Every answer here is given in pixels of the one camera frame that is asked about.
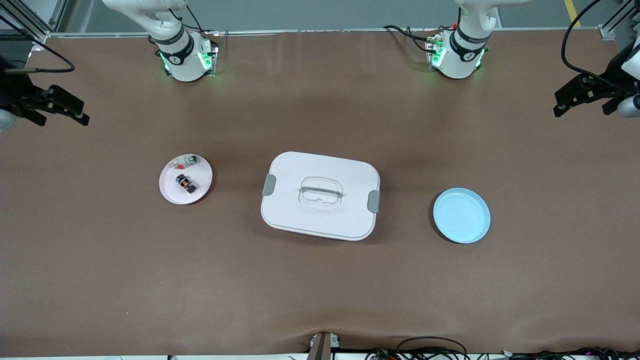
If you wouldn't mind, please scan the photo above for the white lidded storage box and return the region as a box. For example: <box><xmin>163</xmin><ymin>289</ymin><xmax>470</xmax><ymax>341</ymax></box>
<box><xmin>260</xmin><ymin>151</ymin><xmax>381</xmax><ymax>242</ymax></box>

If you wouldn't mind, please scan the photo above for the brown table cover sheet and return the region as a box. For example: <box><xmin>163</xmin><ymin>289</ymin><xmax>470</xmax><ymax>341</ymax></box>
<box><xmin>0</xmin><ymin>30</ymin><xmax>640</xmax><ymax>357</ymax></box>

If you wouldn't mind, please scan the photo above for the black looped cable bundle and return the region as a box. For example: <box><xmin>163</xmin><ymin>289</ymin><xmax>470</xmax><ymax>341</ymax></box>
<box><xmin>364</xmin><ymin>336</ymin><xmax>470</xmax><ymax>360</ymax></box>

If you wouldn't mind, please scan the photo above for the black and orange switch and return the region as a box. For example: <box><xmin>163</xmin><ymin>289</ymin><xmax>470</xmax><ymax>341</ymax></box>
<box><xmin>175</xmin><ymin>173</ymin><xmax>198</xmax><ymax>195</ymax></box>

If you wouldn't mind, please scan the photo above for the aluminium frame profile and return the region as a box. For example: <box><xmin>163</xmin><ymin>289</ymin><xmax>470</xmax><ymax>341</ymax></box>
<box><xmin>0</xmin><ymin>0</ymin><xmax>68</xmax><ymax>51</ymax></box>
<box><xmin>597</xmin><ymin>0</ymin><xmax>640</xmax><ymax>41</ymax></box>

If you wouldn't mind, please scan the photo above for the black right base cable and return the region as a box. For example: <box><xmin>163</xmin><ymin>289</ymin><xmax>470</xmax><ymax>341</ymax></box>
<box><xmin>170</xmin><ymin>5</ymin><xmax>221</xmax><ymax>36</ymax></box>

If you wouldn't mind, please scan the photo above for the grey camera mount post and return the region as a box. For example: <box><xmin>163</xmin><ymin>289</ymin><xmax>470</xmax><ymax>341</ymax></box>
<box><xmin>306</xmin><ymin>331</ymin><xmax>342</xmax><ymax>360</ymax></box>

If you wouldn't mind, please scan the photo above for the light blue round plate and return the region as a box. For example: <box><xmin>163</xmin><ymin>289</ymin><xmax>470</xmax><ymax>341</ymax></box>
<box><xmin>433</xmin><ymin>187</ymin><xmax>492</xmax><ymax>244</ymax></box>

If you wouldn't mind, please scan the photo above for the black left base cable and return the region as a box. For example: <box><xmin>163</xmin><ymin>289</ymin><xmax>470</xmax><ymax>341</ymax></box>
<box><xmin>383</xmin><ymin>23</ymin><xmax>442</xmax><ymax>56</ymax></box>

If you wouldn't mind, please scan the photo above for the pink round plate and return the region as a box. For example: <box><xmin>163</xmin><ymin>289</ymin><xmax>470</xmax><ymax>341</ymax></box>
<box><xmin>159</xmin><ymin>153</ymin><xmax>214</xmax><ymax>206</ymax></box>

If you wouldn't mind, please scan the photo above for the black base cable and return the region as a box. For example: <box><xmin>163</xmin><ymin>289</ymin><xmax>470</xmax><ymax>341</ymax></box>
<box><xmin>383</xmin><ymin>23</ymin><xmax>442</xmax><ymax>56</ymax></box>
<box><xmin>170</xmin><ymin>5</ymin><xmax>221</xmax><ymax>36</ymax></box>

